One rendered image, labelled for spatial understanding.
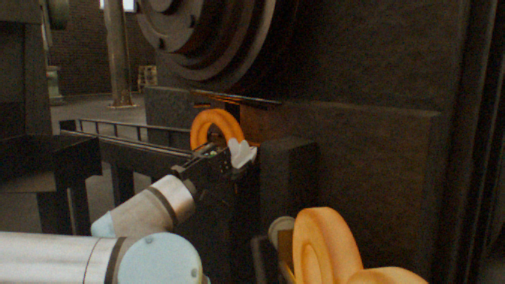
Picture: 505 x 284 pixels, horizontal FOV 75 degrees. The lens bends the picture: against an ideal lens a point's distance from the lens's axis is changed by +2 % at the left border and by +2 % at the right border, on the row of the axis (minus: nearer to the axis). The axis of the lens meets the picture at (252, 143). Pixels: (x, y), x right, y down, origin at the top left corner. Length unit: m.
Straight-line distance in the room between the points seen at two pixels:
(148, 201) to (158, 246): 0.19
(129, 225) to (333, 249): 0.34
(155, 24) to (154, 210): 0.43
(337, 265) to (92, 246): 0.29
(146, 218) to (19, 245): 0.19
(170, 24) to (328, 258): 0.57
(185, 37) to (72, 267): 0.45
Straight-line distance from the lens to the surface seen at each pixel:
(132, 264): 0.42
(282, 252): 0.50
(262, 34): 0.65
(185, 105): 1.04
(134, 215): 0.59
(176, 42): 0.72
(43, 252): 0.47
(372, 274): 0.30
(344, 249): 0.37
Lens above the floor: 0.95
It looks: 14 degrees down
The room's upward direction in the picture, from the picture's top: straight up
